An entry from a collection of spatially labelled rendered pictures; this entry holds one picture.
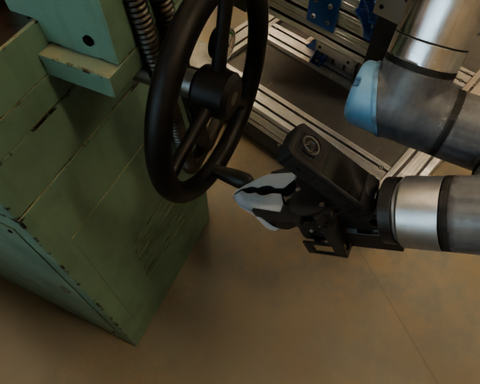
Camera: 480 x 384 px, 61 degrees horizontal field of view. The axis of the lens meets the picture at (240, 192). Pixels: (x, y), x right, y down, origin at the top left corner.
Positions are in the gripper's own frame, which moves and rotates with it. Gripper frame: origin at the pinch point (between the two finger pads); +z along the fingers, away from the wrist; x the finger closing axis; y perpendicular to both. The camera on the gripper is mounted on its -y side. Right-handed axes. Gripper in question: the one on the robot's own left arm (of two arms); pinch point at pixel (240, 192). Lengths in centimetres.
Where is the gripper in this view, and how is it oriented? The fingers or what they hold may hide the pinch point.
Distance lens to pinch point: 53.7
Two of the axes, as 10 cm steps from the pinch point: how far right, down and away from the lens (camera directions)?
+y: 4.5, 6.5, 6.1
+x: 4.1, -7.6, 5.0
